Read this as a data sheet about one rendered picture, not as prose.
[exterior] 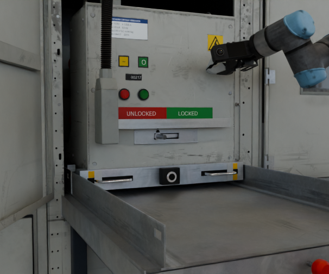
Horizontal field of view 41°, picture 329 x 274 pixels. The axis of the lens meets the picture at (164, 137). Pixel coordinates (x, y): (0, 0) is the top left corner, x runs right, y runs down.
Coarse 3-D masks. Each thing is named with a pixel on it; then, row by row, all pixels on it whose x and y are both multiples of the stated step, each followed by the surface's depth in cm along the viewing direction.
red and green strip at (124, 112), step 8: (120, 112) 127; (128, 112) 128; (136, 112) 129; (144, 112) 130; (152, 112) 131; (160, 112) 133; (168, 112) 134; (176, 112) 135; (184, 112) 136; (192, 112) 137; (200, 112) 138; (208, 112) 139
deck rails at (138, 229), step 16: (80, 176) 118; (256, 176) 138; (272, 176) 131; (288, 176) 124; (304, 176) 118; (80, 192) 118; (96, 192) 103; (272, 192) 129; (288, 192) 124; (304, 192) 118; (320, 192) 113; (96, 208) 103; (112, 208) 91; (128, 208) 81; (320, 208) 108; (112, 224) 91; (128, 224) 82; (144, 224) 74; (160, 224) 67; (128, 240) 81; (144, 240) 74; (160, 240) 68; (144, 256) 73; (160, 256) 68
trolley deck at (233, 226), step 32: (128, 192) 132; (160, 192) 132; (192, 192) 132; (224, 192) 132; (256, 192) 132; (96, 224) 95; (192, 224) 94; (224, 224) 94; (256, 224) 94; (288, 224) 94; (320, 224) 94; (128, 256) 72; (192, 256) 73; (224, 256) 73; (256, 256) 73; (288, 256) 76; (320, 256) 79
